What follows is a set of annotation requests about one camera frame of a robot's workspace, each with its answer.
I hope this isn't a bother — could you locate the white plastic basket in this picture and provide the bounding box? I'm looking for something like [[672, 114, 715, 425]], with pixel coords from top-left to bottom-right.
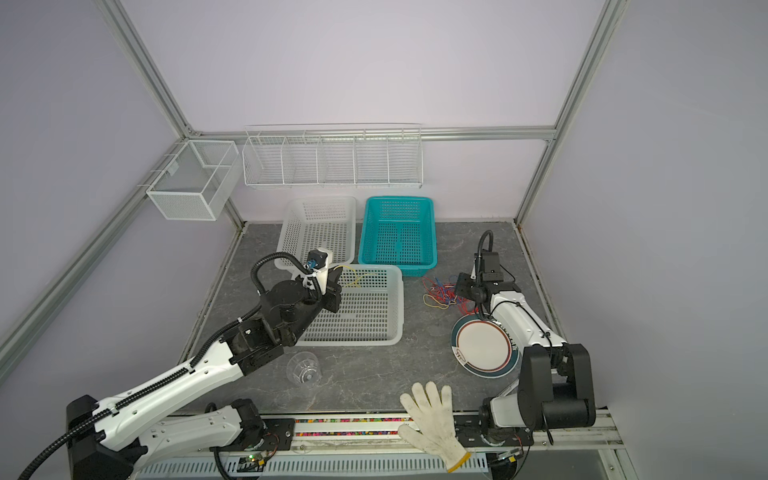
[[297, 264, 404, 347], [277, 196, 357, 264]]

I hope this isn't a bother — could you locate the teal plastic basket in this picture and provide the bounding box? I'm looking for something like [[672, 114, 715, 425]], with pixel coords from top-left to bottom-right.
[[357, 196, 438, 277]]

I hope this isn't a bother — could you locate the white mesh wall box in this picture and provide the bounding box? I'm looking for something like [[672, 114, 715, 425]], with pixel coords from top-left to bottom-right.
[[147, 140, 243, 221]]

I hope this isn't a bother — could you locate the white knit work glove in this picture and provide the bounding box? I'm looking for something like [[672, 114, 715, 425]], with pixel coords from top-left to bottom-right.
[[398, 381, 471, 473]]

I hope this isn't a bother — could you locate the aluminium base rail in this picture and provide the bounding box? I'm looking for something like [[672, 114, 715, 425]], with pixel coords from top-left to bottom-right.
[[117, 410, 625, 460]]

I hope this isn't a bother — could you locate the clear plastic cup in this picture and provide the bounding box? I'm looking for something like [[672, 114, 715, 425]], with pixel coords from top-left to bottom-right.
[[286, 352, 322, 386]]

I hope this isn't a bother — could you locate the red cable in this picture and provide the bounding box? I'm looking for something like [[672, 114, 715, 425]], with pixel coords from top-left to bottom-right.
[[421, 274, 475, 317]]

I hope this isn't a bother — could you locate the rear white plastic basket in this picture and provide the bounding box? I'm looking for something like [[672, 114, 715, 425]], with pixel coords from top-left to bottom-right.
[[277, 196, 357, 264]]

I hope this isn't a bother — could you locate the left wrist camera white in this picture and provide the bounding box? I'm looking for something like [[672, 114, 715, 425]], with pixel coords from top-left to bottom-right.
[[306, 248, 333, 294]]

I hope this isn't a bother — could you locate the front white plastic basket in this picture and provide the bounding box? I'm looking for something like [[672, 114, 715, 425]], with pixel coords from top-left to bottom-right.
[[297, 264, 404, 347]]

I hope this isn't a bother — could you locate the white plate green rim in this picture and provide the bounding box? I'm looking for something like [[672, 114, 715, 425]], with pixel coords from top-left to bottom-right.
[[451, 315, 521, 379]]

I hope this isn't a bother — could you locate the aluminium frame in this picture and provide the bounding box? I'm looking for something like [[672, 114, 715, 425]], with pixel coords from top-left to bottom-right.
[[0, 0, 628, 385]]

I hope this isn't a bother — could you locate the white wire rack shelf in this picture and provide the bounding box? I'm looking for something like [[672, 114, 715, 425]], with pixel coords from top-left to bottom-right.
[[241, 123, 424, 188]]

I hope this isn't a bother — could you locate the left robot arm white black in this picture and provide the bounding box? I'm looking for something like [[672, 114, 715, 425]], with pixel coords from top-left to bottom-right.
[[20, 248, 343, 479]]

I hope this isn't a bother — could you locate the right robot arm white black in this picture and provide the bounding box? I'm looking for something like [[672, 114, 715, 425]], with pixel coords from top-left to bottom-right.
[[451, 230, 597, 446]]

